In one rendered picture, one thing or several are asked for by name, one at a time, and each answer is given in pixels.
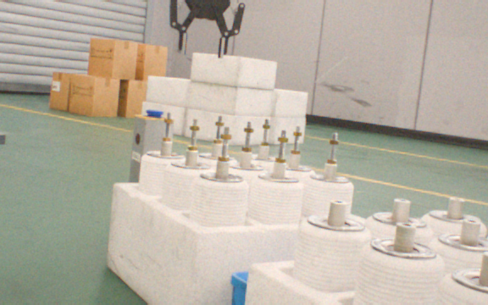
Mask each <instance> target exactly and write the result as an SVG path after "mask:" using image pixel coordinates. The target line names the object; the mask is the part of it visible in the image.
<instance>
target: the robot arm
mask: <svg viewBox="0 0 488 305"><path fill-rule="evenodd" d="M183 1H185V2H186V5H187V7H188V8H189V9H190V13H189V14H188V15H187V16H186V19H185V20H184V22H183V23H182V24H180V23H178V22H177V8H178V7H179V6H180V5H181V3H182V2H183ZM245 7H246V5H245V4H244V3H233V2H231V1H230V0H169V25H170V27H171V28H173V29H175V30H177V31H178V32H179V42H178V49H179V50H181V53H182V54H186V43H187V34H186V32H187V29H188V28H189V26H190V25H191V23H192V21H193V20H194V19H195V18H197V19H207V20H212V21H214V20H215V22H216V24H217V26H218V27H219V32H220V35H221V38H220V39H219V52H218V58H223V55H226V54H227V48H228V41H229V38H230V37H232V36H237V35H239V33H240V30H241V22H242V19H243V14H244V11H245ZM228 8H232V13H233V14H235V18H234V21H233V25H232V29H231V30H228V28H227V25H226V22H225V17H224V15H223V13H224V11H225V10H226V9H228Z"/></svg>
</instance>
